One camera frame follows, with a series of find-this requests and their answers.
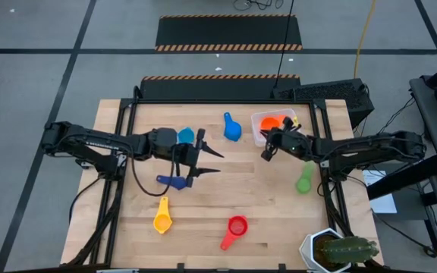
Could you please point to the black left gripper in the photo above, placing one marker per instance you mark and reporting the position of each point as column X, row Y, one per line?
column 188, row 157

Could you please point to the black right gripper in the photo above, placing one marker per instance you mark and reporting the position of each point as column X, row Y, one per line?
column 292, row 144

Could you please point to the orange measuring cup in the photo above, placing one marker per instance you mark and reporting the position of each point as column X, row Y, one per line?
column 269, row 123

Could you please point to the white plastic basket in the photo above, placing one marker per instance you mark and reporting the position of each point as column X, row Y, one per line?
column 258, row 140

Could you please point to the light blue measuring cup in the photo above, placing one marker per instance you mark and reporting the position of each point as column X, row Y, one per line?
column 185, row 135

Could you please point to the navy measuring cup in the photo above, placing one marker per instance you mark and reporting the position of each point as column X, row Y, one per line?
column 173, row 182

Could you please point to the green measuring cup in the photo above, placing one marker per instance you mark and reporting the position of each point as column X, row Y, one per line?
column 303, row 186

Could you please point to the red measuring cup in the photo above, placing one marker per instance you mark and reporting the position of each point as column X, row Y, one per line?
column 237, row 226

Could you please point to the yellow measuring cup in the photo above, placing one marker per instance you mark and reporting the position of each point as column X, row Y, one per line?
column 162, row 221

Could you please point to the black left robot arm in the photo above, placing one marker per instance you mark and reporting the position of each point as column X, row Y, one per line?
column 97, row 142

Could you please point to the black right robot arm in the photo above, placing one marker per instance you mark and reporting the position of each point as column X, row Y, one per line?
column 355, row 146

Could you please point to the yellow tape tag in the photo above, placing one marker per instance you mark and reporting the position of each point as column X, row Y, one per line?
column 295, row 121

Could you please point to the black hazard-striped floor ramp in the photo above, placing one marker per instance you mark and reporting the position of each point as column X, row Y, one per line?
column 218, row 89
column 226, row 32

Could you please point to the black perforated computer case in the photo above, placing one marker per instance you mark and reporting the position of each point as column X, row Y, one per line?
column 340, row 95

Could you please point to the white hexagonal planter pot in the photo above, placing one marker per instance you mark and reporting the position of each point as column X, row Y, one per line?
column 306, row 248

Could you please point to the black stand beam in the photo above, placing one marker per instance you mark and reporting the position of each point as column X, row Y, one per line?
column 393, row 186

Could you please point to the white paper sheet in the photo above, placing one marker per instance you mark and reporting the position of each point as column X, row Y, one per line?
column 385, row 204

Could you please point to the green cactus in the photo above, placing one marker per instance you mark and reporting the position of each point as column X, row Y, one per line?
column 349, row 250

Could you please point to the black aluminium table frame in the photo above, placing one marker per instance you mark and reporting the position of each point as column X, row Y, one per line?
column 218, row 101

